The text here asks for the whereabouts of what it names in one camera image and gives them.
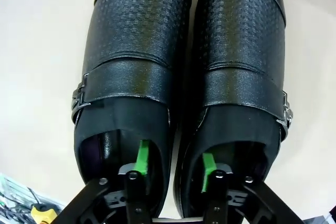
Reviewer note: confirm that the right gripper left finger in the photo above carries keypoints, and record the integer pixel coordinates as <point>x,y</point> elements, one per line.
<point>134,195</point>

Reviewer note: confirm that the dark leather buckle shoe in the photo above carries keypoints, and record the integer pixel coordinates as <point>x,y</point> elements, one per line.
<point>131,51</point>
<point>244,51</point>

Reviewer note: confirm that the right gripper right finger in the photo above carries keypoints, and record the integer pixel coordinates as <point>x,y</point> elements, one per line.
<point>219,195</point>

